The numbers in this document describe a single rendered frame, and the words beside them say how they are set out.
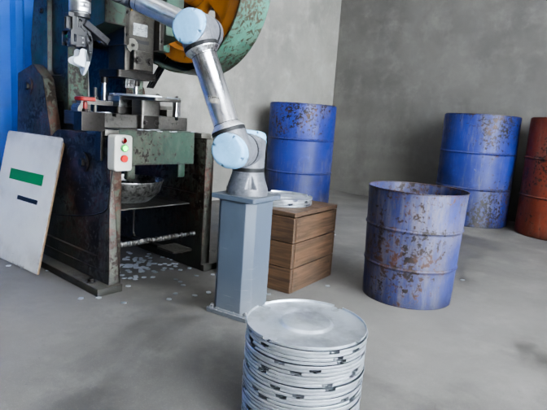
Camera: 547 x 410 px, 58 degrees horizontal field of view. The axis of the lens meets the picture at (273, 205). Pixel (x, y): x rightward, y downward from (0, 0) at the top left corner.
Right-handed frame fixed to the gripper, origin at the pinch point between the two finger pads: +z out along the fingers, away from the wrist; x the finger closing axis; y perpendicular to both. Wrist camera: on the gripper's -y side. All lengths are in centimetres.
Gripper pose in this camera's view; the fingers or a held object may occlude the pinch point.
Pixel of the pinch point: (85, 71)
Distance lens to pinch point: 201.4
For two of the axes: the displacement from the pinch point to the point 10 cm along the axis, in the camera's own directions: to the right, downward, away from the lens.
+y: -6.5, 0.8, -7.5
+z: -0.7, 9.8, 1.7
